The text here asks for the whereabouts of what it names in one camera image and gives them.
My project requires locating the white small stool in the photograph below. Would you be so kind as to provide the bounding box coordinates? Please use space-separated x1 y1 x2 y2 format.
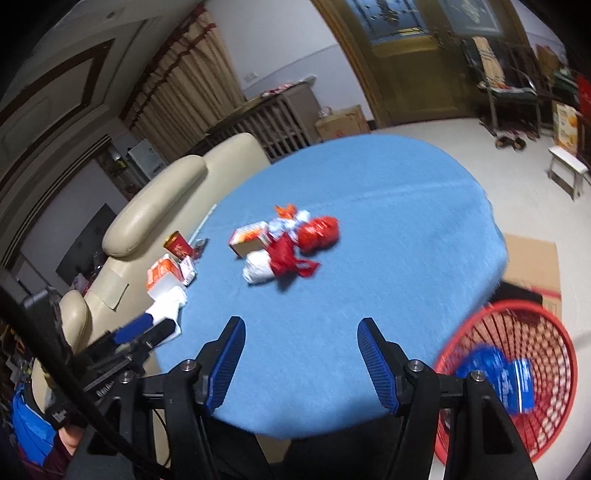
547 145 591 201

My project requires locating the small orange white box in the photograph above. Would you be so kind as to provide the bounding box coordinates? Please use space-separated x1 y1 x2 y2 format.
229 220 271 258

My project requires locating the blue face mask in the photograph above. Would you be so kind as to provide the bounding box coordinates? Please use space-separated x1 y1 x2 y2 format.
268 210 312 241

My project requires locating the white wall box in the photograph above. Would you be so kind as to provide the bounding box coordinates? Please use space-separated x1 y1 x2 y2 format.
127 138 164 181

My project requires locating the black television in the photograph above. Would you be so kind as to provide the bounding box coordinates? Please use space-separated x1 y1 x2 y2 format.
55 203 118 287

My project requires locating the metal chair with cushion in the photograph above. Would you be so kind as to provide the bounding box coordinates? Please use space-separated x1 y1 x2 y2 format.
464 37 541 139

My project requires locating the white tissue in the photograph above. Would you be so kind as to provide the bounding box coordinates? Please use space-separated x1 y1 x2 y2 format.
148 285 189 324

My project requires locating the blue plastic packet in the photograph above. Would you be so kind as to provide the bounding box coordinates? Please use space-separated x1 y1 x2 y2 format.
455 346 536 414

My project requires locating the flat cardboard sheet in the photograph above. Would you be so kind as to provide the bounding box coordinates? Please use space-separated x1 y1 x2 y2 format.
501 233 563 324

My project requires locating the beige radiator cover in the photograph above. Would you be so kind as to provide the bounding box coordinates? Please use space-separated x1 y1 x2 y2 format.
205 83 324 162

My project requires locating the orange tissue pack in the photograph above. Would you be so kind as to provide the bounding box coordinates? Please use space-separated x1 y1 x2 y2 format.
147 255 185 301

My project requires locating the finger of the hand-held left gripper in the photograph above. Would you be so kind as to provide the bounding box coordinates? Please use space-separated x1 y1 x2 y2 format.
111 313 158 344
134 320 178 352

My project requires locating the beige curtain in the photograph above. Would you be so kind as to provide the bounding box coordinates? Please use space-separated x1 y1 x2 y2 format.
120 9 245 158

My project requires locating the wooden door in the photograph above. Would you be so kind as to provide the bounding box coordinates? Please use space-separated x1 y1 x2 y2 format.
314 0 532 130

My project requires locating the red paper cup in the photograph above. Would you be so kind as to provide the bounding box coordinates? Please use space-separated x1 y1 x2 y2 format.
165 231 194 259

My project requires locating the white straw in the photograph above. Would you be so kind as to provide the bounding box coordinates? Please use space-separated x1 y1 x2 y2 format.
194 203 218 241

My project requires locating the cardboard box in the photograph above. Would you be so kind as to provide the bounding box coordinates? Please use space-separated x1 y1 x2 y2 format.
315 105 371 141

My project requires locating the orange printed carton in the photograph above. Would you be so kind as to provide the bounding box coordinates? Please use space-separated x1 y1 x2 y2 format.
551 102 580 153

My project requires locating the white crumpled tissue ball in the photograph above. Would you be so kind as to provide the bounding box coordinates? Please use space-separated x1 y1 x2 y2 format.
242 249 280 286

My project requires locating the blue tablecloth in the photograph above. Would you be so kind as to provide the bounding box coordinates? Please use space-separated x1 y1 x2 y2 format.
152 133 509 439

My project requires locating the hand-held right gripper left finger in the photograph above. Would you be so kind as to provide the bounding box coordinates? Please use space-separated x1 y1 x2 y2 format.
69 316 246 480

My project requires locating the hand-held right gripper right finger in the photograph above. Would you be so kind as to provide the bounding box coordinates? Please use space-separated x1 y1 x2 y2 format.
357 317 539 480

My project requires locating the person's left forearm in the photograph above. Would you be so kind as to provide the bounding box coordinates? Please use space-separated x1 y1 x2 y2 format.
44 401 93 467

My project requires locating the red shiny wrapper ball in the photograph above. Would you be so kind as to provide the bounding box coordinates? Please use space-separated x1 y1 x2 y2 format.
298 215 341 254

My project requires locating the cream leather sofa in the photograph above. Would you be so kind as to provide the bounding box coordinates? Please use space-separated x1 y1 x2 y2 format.
28 133 273 416

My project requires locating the red plastic basket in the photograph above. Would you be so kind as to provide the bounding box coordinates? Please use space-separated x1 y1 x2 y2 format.
434 300 579 464

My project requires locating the red plastic bag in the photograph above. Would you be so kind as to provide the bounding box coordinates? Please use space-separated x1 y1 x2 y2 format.
268 235 320 278

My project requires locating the black cable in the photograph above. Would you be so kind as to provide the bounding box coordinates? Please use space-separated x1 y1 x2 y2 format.
0 272 158 480

